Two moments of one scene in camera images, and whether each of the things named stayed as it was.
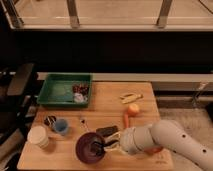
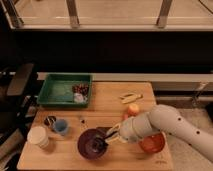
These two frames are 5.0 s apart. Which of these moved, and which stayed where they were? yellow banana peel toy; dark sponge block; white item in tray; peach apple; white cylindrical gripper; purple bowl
Moved: purple bowl; white cylindrical gripper
Stayed: yellow banana peel toy; dark sponge block; peach apple; white item in tray
